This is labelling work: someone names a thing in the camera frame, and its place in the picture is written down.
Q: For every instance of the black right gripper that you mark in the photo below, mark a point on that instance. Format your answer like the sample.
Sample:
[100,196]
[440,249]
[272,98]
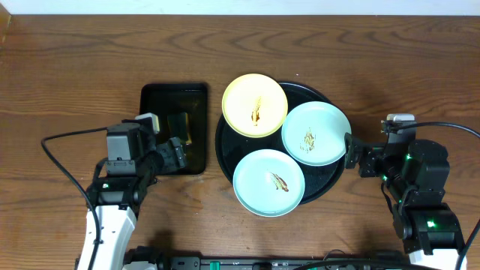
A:
[371,154]

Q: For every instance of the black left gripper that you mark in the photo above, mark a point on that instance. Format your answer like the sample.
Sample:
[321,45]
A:
[176,154]

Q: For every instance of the yellow green sponge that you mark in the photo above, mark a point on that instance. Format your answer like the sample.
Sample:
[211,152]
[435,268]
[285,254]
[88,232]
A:
[179,127]

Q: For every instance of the mint green plate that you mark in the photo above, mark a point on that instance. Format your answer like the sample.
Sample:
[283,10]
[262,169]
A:
[313,133]

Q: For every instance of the light blue plate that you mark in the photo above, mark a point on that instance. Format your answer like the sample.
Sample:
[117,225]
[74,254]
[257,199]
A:
[268,183]

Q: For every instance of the yellow plate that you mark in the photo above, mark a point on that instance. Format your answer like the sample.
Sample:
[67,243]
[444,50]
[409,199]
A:
[254,105]

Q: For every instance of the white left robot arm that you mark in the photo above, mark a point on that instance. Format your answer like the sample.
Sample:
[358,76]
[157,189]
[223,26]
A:
[120,184]

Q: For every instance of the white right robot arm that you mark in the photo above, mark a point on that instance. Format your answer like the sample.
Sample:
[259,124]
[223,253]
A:
[413,173]

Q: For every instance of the round black tray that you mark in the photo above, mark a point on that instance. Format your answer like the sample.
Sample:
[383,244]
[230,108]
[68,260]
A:
[231,146]

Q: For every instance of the rectangular black tray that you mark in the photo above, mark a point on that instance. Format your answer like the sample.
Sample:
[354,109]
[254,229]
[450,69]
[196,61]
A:
[165,99]

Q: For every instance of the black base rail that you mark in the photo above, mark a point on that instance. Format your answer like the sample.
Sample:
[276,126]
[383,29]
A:
[152,258]

